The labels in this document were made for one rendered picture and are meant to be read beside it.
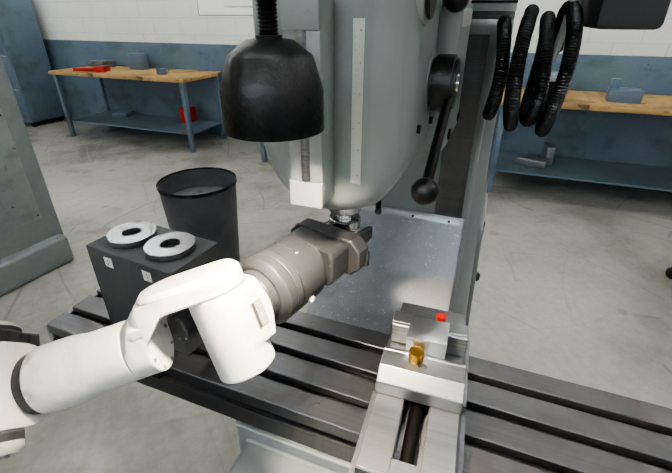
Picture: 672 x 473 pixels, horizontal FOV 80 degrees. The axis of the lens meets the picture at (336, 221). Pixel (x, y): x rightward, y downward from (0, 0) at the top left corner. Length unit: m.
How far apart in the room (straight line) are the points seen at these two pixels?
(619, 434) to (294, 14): 0.74
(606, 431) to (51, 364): 0.76
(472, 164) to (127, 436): 1.71
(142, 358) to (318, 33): 0.36
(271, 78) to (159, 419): 1.88
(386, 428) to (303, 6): 0.52
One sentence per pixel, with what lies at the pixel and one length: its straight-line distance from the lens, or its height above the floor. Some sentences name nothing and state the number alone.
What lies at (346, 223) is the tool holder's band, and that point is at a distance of 0.57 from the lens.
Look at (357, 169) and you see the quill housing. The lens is 0.46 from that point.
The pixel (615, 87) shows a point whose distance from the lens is 4.29.
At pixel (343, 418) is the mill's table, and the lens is 0.71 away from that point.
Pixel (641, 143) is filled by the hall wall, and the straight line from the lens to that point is 5.02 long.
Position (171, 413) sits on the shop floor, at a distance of 2.05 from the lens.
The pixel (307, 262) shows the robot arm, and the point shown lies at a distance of 0.49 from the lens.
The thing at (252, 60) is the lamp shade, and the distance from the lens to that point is 0.27.
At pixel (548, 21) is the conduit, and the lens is 0.73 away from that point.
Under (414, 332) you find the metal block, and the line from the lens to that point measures 0.66.
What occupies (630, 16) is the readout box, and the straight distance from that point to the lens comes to 0.72.
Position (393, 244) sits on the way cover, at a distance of 0.98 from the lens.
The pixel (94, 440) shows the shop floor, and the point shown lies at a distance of 2.10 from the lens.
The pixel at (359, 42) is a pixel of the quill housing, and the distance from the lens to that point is 0.43.
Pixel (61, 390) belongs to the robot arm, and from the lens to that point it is 0.51.
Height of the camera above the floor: 1.53
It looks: 27 degrees down
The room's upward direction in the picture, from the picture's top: straight up
